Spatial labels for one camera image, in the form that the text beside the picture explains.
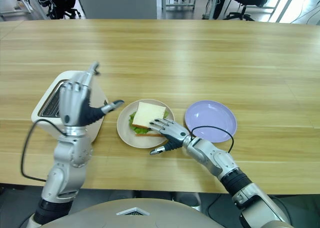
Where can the cream toaster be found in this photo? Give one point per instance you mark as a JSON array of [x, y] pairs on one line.
[[47, 93]]

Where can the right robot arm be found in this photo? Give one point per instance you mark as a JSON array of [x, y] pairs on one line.
[[225, 163]]

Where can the beige plate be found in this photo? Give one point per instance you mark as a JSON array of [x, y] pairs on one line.
[[126, 132]]

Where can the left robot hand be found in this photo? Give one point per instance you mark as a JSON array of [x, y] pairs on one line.
[[72, 100]]

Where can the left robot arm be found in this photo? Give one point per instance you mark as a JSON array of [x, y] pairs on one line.
[[67, 163]]

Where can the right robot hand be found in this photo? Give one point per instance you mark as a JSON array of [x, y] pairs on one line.
[[175, 133]]

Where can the purple plate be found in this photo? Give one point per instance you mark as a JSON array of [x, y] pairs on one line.
[[210, 118]]

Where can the bread slice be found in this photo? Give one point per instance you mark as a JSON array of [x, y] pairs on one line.
[[148, 113], [150, 135]]

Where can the robot body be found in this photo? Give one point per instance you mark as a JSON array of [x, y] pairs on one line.
[[100, 215]]

